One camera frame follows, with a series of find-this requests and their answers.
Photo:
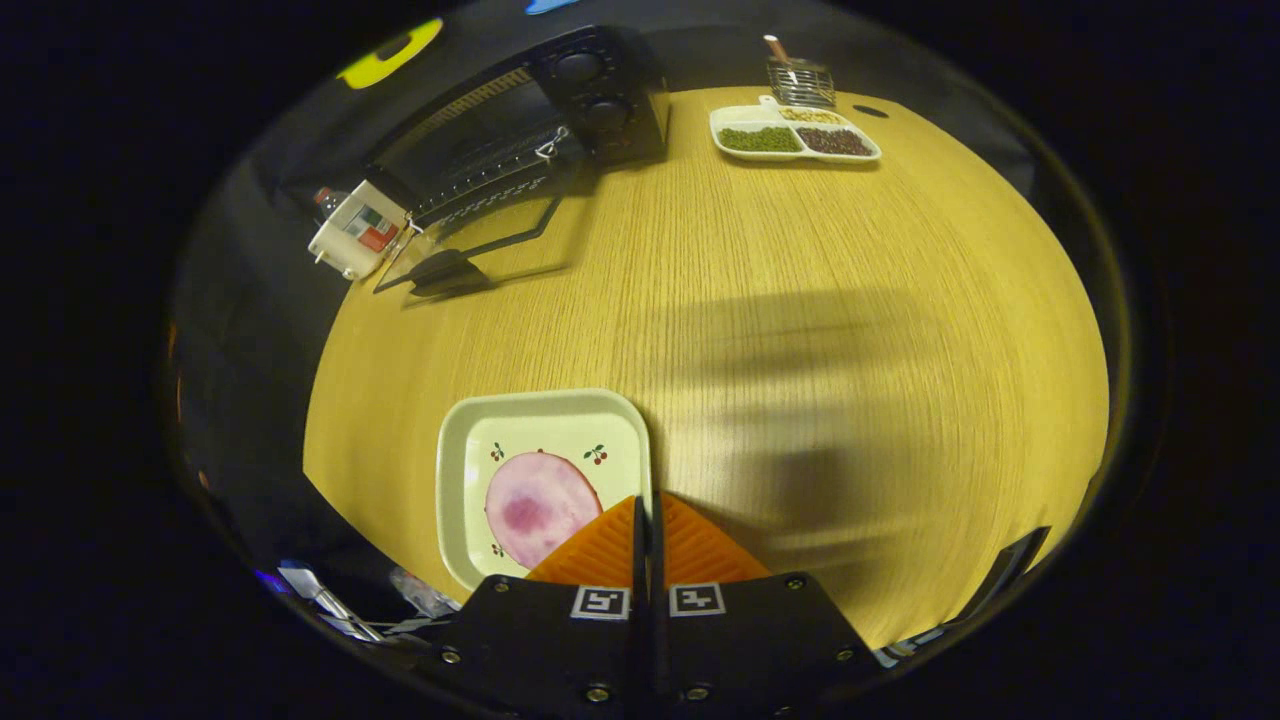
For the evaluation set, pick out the white divided dish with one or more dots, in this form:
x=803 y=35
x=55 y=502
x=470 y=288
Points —
x=730 y=118

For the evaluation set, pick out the clear plastic wrapper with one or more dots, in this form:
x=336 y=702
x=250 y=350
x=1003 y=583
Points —
x=422 y=592

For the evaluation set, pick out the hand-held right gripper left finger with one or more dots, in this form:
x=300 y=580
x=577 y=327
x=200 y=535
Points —
x=540 y=640

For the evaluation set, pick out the black electric oven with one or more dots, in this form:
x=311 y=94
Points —
x=600 y=90

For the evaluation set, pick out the white metal object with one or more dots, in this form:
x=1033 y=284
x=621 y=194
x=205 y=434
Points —
x=322 y=597

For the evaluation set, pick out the black table grommet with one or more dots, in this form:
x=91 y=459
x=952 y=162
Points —
x=870 y=111

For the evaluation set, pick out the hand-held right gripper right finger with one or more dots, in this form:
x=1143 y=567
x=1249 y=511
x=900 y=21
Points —
x=760 y=640

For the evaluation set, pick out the white toaster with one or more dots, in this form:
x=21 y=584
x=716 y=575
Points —
x=335 y=255

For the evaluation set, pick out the green beans pile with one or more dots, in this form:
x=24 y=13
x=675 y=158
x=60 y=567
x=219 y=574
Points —
x=760 y=140

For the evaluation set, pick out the red beans pile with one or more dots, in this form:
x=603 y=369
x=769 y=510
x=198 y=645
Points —
x=835 y=142

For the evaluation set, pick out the pink ham slice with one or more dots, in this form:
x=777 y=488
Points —
x=540 y=510

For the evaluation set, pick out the yellow beans pile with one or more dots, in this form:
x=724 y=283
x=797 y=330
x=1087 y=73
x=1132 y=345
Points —
x=812 y=116

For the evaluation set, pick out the dark flat object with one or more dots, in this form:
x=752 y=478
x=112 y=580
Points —
x=1005 y=578

